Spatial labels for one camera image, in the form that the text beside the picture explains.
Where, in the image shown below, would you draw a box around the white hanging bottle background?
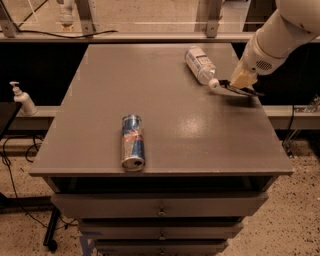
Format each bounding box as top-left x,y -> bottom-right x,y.
56,0 -> 75,27

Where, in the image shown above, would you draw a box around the metal frame rail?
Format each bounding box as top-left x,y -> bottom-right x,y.
0,0 -> 320,44

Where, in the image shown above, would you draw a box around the black cable on rail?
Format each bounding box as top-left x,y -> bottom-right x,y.
0,3 -> 119,39

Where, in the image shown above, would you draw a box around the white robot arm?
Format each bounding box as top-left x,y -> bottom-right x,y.
230,0 -> 320,89

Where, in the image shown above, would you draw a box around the top grey drawer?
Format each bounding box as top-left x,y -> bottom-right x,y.
52,192 -> 268,219

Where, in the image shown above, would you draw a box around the middle grey drawer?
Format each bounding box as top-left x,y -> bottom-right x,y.
79,221 -> 243,240

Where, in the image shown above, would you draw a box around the clear plastic bottle blue label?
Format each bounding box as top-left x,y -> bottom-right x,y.
185,46 -> 220,89

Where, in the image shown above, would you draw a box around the black rxbar chocolate bar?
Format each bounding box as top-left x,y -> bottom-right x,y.
219,80 -> 263,97

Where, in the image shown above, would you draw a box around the grey drawer cabinet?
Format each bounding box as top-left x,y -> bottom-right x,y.
29,43 -> 295,256

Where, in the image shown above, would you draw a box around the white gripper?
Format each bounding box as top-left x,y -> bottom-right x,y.
230,32 -> 288,89

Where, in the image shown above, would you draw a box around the black table leg with caster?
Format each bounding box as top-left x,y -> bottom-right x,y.
43,207 -> 60,252

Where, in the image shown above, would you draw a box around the black floor cables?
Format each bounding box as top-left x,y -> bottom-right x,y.
0,134 -> 78,231

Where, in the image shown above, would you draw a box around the blue silver energy drink can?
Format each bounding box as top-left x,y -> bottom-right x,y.
121,114 -> 145,171

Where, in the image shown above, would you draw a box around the grey drawer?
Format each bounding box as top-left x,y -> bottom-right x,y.
95,240 -> 228,256
52,192 -> 268,219
79,221 -> 243,240

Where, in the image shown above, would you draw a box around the bottom grey drawer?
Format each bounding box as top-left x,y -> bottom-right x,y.
95,240 -> 228,256

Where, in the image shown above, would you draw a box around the white pump dispenser bottle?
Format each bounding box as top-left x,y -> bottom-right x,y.
10,81 -> 37,116

